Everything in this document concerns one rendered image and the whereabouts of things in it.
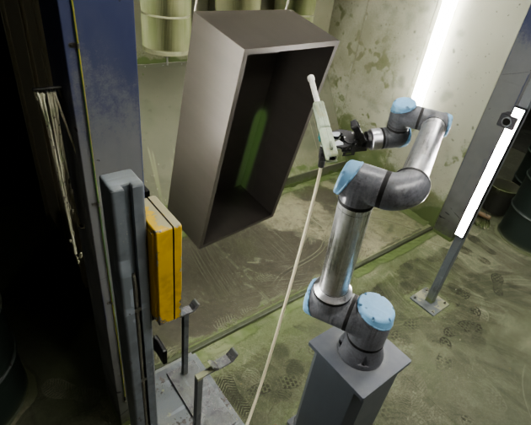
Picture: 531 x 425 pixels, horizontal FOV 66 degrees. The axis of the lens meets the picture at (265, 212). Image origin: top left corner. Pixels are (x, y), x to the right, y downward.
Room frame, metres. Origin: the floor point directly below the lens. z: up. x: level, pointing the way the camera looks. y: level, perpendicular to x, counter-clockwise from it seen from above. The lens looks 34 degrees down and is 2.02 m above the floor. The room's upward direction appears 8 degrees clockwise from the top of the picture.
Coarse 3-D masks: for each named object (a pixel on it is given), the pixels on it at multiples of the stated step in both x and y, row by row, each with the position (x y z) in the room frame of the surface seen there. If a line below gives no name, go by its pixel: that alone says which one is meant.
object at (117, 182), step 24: (120, 192) 0.57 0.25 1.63; (120, 216) 0.57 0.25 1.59; (144, 216) 0.60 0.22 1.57; (120, 240) 0.56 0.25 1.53; (144, 240) 0.59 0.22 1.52; (120, 264) 0.56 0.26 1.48; (144, 264) 0.59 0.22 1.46; (120, 288) 0.57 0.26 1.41; (144, 288) 0.59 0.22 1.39; (120, 312) 0.58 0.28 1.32; (144, 312) 0.59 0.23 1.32; (120, 336) 0.60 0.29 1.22; (144, 336) 0.59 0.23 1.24; (144, 360) 0.59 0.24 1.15; (144, 384) 0.58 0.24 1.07; (144, 408) 0.58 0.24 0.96
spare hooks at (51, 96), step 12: (36, 96) 1.01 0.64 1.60; (48, 96) 1.00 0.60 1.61; (60, 96) 1.05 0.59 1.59; (60, 108) 1.01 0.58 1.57; (48, 120) 0.99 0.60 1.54; (48, 132) 1.00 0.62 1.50; (60, 132) 1.02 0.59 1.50; (60, 144) 1.02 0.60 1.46; (72, 144) 1.02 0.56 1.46; (60, 156) 1.01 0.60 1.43; (60, 168) 1.02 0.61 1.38; (60, 180) 0.98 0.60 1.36; (72, 192) 1.02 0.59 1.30; (84, 228) 1.05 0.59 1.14; (72, 240) 0.98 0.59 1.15
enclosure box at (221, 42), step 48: (192, 48) 1.89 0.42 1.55; (240, 48) 1.67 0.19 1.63; (288, 48) 1.85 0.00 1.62; (336, 48) 2.10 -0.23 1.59; (192, 96) 1.89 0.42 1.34; (240, 96) 2.24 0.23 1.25; (288, 96) 2.28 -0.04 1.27; (192, 144) 1.88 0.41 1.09; (240, 144) 2.36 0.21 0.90; (288, 144) 2.24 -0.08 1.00; (192, 192) 1.87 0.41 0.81; (240, 192) 2.41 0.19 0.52; (192, 240) 1.86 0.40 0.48
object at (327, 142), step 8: (312, 80) 1.87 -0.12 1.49; (312, 88) 1.83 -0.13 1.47; (320, 104) 1.72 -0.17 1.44; (320, 112) 1.68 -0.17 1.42; (320, 120) 1.63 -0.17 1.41; (328, 120) 1.64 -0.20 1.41; (320, 128) 1.60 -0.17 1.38; (328, 128) 1.59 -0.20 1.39; (320, 136) 1.58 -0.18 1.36; (328, 136) 1.56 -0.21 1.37; (320, 144) 1.58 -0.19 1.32; (328, 144) 1.51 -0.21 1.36; (320, 152) 1.60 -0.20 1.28; (328, 152) 1.48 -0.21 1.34; (336, 152) 1.48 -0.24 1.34; (320, 160) 1.62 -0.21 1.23; (328, 160) 1.48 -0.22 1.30; (336, 160) 1.49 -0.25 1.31
